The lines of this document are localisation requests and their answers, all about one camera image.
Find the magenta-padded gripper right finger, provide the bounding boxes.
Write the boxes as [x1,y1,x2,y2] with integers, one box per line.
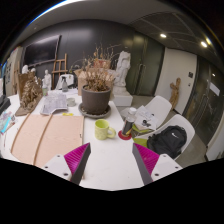
[132,143,183,186]

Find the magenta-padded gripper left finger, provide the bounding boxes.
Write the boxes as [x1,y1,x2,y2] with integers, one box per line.
[43,142,92,185]

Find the clear drink bottle dark label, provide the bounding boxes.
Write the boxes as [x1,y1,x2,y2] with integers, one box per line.
[121,107,138,138]

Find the green seat cushion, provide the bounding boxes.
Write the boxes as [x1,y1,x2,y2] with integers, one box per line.
[130,123,148,138]
[133,137,150,148]

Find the black backpack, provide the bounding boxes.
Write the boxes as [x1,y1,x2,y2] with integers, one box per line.
[146,125,188,160]

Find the light wooden board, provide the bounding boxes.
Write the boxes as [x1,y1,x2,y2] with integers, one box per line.
[10,113,85,168]

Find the flat round red coaster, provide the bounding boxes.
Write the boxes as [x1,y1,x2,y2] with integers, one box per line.
[117,129,133,141]

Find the yellow-green ceramic mug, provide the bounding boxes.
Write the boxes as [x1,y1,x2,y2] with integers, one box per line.
[94,119,117,141]

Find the loose white papers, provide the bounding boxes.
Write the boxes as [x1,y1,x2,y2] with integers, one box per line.
[133,105,159,131]

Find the grey plant saucer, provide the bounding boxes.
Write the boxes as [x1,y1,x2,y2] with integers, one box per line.
[78,102,112,120]

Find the small grey cup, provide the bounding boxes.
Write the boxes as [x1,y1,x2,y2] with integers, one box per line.
[66,97,77,108]

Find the printed newspaper sheet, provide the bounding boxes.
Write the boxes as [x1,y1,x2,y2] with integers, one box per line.
[40,91,69,116]

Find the dark pot with dried plant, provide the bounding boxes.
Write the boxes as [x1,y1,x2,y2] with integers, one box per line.
[79,43,116,115]

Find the carved wooden figure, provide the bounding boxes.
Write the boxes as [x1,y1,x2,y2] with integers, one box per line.
[169,77,182,111]

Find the clear spray bottle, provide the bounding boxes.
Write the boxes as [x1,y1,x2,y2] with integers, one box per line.
[61,77,69,93]

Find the white chair behind table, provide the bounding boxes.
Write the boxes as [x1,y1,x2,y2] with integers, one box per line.
[55,73,76,90]

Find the colourful printed book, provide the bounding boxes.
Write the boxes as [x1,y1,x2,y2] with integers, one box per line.
[0,110,17,135]

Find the small white plaster figurine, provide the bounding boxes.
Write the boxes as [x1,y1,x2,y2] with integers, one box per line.
[42,69,53,91]

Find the wooden easel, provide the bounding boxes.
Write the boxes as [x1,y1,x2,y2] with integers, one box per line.
[51,53,69,90]

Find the black flat boxes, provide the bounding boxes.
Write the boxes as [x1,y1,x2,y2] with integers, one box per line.
[0,94,12,116]

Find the tall white plaster statue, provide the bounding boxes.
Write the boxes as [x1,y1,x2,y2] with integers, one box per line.
[112,49,134,108]

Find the red box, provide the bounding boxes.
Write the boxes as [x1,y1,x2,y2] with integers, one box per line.
[93,58,112,70]

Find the small white plaster bust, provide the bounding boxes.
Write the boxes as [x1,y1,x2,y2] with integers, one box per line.
[21,64,31,75]

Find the white cabinet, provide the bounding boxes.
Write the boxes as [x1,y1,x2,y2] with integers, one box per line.
[4,46,24,98]

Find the black wall screen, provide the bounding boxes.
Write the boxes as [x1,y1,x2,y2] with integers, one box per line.
[23,34,62,67]

